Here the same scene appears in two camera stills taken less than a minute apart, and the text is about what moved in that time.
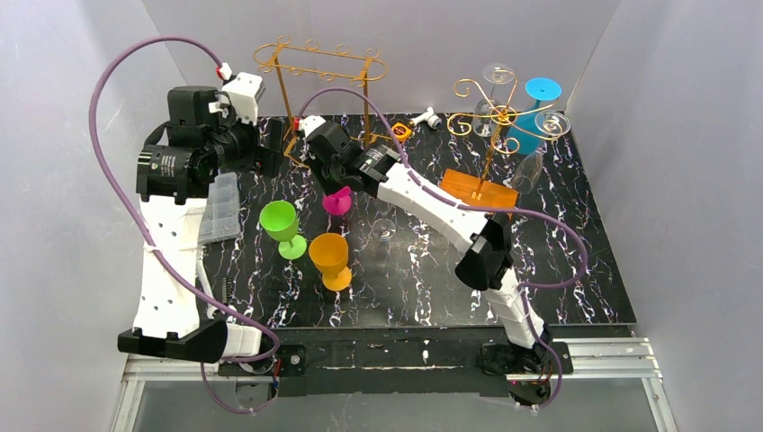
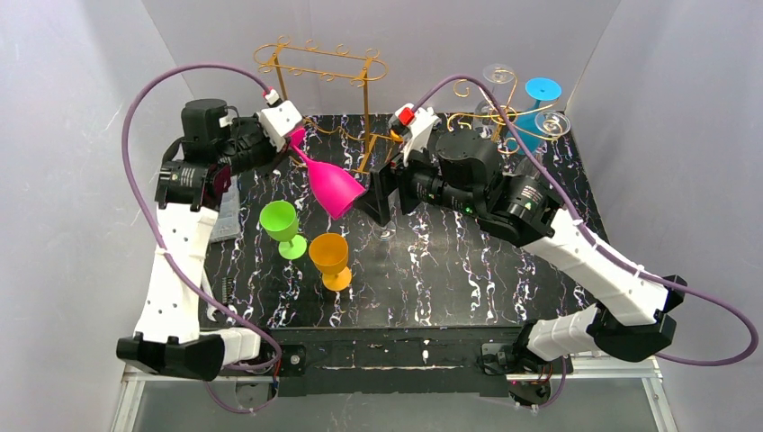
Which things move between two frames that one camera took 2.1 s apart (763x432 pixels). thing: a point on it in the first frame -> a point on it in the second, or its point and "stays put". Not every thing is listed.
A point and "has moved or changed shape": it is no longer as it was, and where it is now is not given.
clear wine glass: (487, 115) stays put
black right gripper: (325, 173) -> (388, 190)
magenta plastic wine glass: (337, 202) has moved or changed shape
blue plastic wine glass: (525, 130) stays put
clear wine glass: (528, 169) stays put
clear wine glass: (384, 225) stays put
